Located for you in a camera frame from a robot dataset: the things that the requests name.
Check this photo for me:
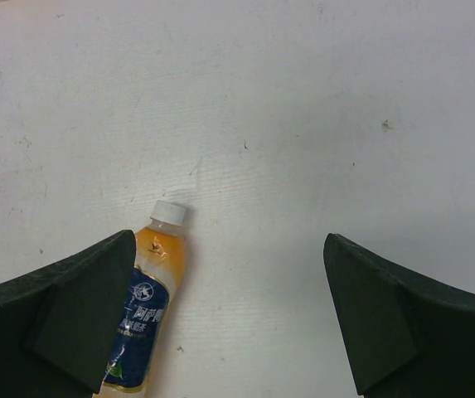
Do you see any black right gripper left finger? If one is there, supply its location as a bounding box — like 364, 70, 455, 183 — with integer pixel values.
0, 230, 136, 397

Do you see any blue label tea bottle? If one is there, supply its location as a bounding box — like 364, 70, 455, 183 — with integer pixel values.
96, 201, 186, 397

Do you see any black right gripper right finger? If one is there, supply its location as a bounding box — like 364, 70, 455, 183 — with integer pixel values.
323, 234, 475, 397

